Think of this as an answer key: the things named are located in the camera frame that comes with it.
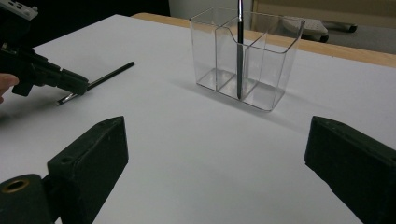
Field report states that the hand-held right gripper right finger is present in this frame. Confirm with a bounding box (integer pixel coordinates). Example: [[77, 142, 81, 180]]
[[304, 116, 396, 224]]

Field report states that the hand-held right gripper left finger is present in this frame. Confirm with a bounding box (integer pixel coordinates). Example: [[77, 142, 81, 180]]
[[46, 116, 130, 224]]

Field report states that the thin black makeup brush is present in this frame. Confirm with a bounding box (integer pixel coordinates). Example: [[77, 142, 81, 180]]
[[235, 0, 246, 101], [56, 61, 136, 106]]

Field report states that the clear acrylic organizer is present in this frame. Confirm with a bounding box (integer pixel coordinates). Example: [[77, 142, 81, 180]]
[[189, 7, 306, 113]]

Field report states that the black curtain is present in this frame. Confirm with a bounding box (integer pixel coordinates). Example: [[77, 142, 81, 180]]
[[17, 0, 171, 49]]

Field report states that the grey chair base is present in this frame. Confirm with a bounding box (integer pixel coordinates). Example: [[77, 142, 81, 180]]
[[278, 15, 359, 44]]

